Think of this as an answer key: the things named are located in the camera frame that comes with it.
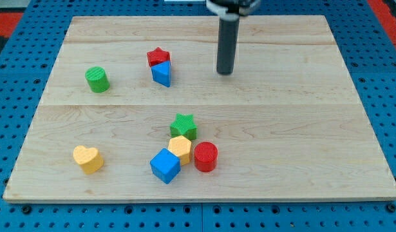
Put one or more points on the blue triangle block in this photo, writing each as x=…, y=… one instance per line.
x=161, y=73

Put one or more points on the yellow hexagon block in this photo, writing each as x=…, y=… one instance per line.
x=182, y=148

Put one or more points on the blue cube block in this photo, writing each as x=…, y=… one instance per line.
x=165, y=165

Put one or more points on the green star block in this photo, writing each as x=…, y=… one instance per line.
x=184, y=125

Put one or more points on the green cylinder block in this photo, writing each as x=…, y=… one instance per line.
x=97, y=79

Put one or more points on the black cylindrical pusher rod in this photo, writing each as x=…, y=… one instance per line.
x=227, y=41

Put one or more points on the red cylinder block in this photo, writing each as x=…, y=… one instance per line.
x=205, y=156

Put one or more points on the red star block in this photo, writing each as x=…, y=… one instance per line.
x=157, y=56

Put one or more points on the grey robot end mount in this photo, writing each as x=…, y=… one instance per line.
x=232, y=7

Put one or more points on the yellow heart block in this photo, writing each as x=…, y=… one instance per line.
x=89, y=159

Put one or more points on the light wooden board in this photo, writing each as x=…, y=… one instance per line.
x=288, y=123

